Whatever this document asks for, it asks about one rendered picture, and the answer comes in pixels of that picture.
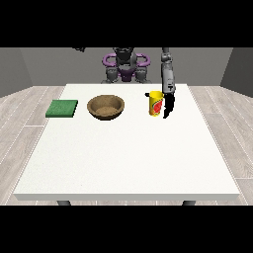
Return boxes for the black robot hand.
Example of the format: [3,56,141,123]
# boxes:
[144,91,176,120]

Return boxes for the brown wooden bowl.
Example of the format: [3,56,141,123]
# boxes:
[86,94,126,122]

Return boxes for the green square pad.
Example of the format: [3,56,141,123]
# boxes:
[44,99,79,119]

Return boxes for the grey robot trunk purple rings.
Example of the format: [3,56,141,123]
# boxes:
[100,47,152,85]

